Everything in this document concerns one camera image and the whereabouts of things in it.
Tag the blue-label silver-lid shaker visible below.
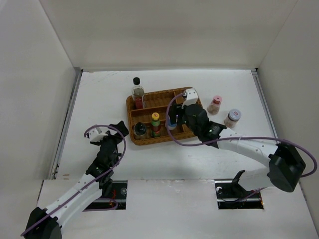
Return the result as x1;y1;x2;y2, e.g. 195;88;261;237
166;120;177;130

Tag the small black-cap spice jar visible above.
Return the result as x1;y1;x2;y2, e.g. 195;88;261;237
133;122;147;140

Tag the pink-cap spice shaker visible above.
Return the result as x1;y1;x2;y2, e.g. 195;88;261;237
207;95;222;115

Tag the green sauce bottle yellow cap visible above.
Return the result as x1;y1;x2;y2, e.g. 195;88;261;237
151;113;161;137

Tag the tall glass red-label bottle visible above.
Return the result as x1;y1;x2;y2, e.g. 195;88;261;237
132;77;146;110

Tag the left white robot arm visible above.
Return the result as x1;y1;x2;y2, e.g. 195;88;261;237
21;121;129;239

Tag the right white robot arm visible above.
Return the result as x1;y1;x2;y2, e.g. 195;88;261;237
168;104;306;197

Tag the woven wicker divided basket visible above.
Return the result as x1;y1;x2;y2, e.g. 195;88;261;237
126;87;190;146

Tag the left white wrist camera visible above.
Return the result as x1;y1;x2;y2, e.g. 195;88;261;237
84;127;107;142

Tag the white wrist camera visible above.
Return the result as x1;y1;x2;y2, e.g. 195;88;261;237
84;127;107;142
182;88;198;108

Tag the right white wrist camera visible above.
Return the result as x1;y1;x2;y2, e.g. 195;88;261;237
182;88;198;108

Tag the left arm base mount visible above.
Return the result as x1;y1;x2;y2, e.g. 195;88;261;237
84;181;128;212

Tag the aluminium table edge frame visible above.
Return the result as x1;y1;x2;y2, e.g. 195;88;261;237
55;69;276;180

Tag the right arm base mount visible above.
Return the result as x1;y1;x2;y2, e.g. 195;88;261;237
214;170;264;210

